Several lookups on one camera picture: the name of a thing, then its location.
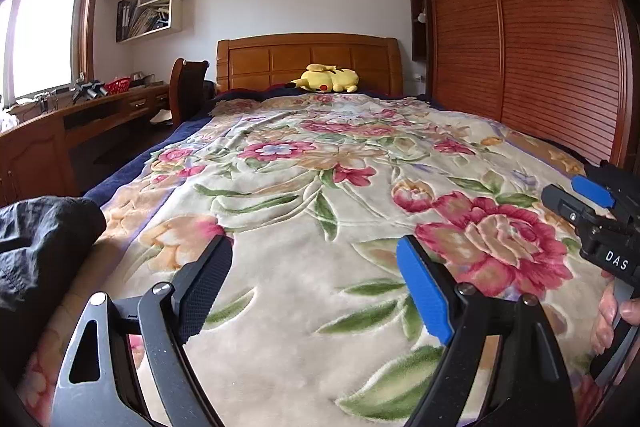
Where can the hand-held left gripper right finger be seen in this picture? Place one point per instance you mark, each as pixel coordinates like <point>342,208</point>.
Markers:
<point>425,292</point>

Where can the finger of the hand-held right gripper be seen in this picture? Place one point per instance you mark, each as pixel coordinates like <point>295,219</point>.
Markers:
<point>565,204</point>
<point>592,192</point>

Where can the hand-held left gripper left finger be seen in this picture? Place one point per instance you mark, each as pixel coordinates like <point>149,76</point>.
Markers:
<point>210,277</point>

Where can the black jacket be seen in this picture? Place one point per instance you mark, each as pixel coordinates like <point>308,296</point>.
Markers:
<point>45,237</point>

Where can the person's right hand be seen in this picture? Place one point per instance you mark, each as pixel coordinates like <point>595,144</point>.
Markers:
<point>606,312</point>

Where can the floral blanket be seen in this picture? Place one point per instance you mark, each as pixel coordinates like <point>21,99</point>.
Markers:
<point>325,187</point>

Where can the wooden slatted wardrobe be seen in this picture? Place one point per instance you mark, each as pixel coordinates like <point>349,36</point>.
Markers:
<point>540,32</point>

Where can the wooden chair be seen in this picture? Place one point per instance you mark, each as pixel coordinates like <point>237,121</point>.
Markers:
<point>187,92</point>

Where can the metal bowl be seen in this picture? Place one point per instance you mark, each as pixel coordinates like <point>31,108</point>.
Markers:
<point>140,77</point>

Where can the red basket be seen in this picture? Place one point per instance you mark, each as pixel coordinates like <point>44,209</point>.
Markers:
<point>118,86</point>

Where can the wooden desk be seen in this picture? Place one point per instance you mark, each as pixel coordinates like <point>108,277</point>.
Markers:
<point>40,147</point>

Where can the black device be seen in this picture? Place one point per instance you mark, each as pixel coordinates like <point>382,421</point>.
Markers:
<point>90,91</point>

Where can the wooden bed headboard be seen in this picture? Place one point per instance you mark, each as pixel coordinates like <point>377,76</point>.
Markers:
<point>280,62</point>

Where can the yellow plush toy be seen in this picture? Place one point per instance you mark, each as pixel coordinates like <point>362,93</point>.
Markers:
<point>330,79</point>

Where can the small white figure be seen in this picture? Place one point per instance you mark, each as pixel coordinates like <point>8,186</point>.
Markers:
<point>422,16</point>

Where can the white plastic bag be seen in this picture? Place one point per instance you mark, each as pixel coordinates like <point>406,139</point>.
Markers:
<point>9,121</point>

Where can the books and papers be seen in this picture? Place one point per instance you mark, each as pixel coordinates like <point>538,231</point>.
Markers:
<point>142,22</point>

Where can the window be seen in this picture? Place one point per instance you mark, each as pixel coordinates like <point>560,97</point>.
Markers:
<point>45,17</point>

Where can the white wall shelf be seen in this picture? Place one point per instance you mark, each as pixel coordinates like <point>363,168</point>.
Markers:
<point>175,14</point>

